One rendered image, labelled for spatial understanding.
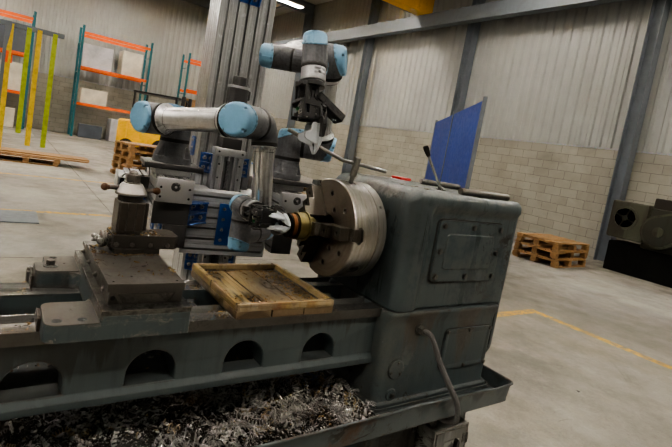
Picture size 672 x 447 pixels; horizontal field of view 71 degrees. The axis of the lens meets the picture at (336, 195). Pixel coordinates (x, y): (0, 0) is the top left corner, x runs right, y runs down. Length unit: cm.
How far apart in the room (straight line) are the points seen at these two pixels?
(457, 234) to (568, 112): 1121
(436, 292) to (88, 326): 105
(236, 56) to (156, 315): 140
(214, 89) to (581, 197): 1068
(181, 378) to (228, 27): 150
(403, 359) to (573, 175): 1090
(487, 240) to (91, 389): 127
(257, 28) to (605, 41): 1114
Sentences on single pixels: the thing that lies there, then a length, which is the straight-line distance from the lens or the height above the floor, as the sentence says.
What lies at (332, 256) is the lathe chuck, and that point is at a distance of 148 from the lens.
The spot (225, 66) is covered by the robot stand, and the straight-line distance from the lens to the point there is 222.
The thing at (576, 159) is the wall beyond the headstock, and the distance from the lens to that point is 1235.
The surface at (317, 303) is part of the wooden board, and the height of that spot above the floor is 90.
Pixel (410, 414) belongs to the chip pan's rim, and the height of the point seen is 57.
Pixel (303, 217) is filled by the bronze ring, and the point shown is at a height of 111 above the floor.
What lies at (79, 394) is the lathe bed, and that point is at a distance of 124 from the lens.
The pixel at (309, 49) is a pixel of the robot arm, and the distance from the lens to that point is 144.
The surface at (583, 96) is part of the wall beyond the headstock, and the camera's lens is 1268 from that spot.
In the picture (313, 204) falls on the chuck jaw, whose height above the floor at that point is 115.
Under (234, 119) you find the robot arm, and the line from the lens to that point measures 161.
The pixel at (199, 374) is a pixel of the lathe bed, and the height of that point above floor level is 72.
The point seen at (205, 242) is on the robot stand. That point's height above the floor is 85.
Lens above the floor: 133
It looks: 5 degrees down
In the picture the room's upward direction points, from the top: 10 degrees clockwise
